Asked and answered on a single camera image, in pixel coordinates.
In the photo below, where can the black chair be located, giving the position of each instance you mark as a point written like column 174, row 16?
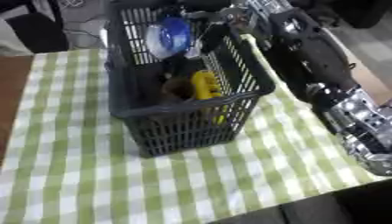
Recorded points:
column 35, row 29

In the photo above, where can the blue and white round object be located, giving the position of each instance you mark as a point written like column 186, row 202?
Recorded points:
column 171, row 38

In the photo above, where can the yellow toy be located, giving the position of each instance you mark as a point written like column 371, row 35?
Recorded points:
column 205, row 84

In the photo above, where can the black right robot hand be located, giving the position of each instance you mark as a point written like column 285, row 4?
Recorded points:
column 216, row 35

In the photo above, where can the brown round toy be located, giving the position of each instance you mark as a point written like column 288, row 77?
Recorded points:
column 177, row 87

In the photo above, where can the silver and black right robot arm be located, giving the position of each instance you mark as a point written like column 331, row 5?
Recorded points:
column 311, row 58

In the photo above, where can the dark grey plastic basket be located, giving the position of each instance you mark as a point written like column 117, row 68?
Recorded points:
column 178, row 131

